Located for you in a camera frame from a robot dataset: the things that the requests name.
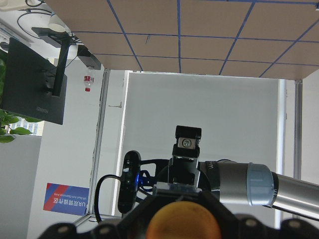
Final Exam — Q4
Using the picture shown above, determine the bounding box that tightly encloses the yellow push button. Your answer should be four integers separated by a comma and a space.
147, 182, 222, 239

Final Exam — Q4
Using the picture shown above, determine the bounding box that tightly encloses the blue red sign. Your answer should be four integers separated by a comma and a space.
43, 183, 89, 216

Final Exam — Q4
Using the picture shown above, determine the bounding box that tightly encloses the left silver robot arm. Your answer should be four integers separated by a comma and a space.
153, 125, 319, 221

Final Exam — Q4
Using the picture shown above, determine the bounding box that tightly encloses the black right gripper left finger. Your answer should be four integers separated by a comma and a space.
39, 196, 160, 239

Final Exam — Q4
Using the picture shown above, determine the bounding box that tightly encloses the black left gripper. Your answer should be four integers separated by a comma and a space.
157, 125, 211, 191

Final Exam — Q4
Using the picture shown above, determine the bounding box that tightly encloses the black camera cable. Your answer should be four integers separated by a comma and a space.
94, 174, 123, 223

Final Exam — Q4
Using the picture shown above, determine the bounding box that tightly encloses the black monitor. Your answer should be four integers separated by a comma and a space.
0, 38, 70, 124

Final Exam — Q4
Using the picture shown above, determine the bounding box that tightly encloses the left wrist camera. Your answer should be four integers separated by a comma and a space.
118, 150, 141, 214

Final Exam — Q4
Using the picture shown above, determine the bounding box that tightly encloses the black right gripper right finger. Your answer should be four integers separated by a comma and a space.
199, 191, 319, 239

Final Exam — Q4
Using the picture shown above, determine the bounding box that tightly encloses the plastic water bottle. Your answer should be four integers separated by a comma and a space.
83, 75, 94, 92

